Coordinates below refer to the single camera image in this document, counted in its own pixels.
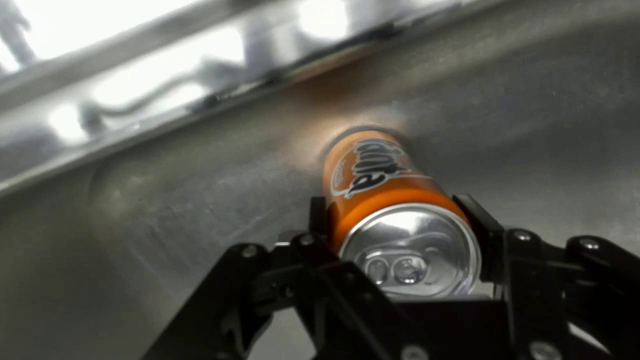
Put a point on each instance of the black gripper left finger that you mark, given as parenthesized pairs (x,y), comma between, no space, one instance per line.
(343,313)

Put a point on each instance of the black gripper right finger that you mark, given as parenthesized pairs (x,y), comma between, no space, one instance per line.
(578,301)

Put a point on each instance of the orange soda can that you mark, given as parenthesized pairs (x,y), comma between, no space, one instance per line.
(395,223)

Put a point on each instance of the stainless steel sink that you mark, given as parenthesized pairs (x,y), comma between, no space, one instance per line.
(130,165)

